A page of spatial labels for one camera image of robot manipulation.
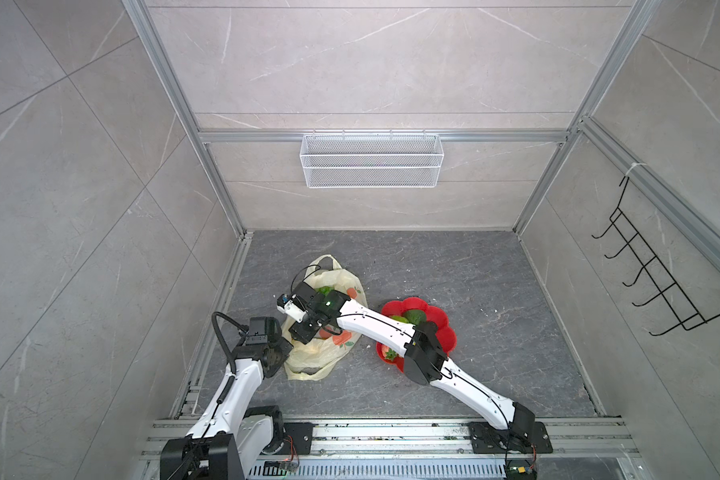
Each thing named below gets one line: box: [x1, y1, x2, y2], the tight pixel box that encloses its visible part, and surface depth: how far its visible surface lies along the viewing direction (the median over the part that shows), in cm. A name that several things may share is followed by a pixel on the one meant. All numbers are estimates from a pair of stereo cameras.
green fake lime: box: [405, 309, 426, 326], surface depth 92 cm
